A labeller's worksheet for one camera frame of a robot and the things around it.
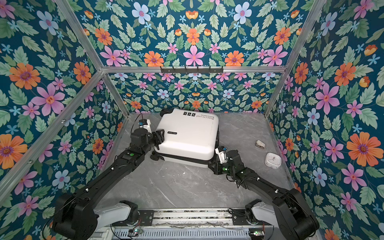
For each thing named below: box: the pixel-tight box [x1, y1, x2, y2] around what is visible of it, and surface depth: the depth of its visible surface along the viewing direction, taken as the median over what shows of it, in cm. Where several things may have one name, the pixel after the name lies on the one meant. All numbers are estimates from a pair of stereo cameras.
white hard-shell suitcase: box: [155, 108, 220, 168], surface depth 85 cm
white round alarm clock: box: [264, 152, 282, 170], surface depth 92 cm
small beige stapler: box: [255, 139, 266, 149], surface depth 100 cm
